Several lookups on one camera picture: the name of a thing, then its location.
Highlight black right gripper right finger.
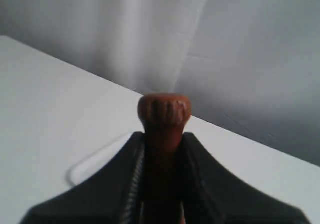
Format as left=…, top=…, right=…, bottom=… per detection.
left=182, top=132, right=309, bottom=223

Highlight white rectangular plastic tray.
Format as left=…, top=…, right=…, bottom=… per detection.
left=66, top=132, right=131, bottom=186

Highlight brown wooden pestle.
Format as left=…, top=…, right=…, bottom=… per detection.
left=137, top=93, right=191, bottom=223

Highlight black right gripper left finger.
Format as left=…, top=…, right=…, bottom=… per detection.
left=21, top=132, right=145, bottom=223

